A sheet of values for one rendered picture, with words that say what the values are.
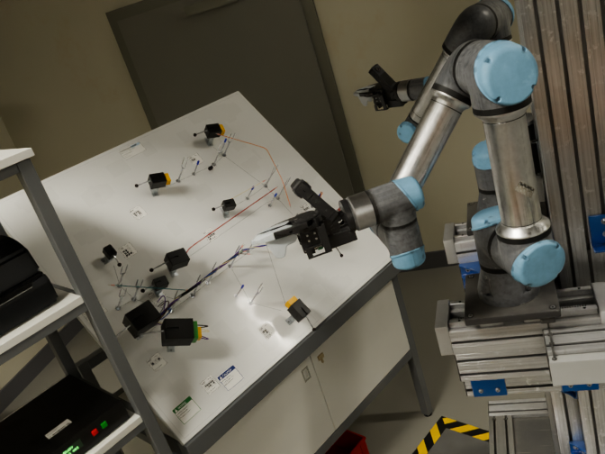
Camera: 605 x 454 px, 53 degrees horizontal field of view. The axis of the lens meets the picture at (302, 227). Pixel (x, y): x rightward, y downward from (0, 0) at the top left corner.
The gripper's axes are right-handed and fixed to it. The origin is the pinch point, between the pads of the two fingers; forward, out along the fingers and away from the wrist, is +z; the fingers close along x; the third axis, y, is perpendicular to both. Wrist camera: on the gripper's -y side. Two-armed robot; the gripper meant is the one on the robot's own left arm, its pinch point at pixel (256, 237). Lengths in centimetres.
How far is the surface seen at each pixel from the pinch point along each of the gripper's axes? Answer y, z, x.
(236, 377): 59, 22, 67
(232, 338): 49, 20, 76
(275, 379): 66, 11, 71
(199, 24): -74, -8, 279
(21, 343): 11, 62, 24
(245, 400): 65, 22, 63
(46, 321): 9, 56, 28
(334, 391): 91, -8, 94
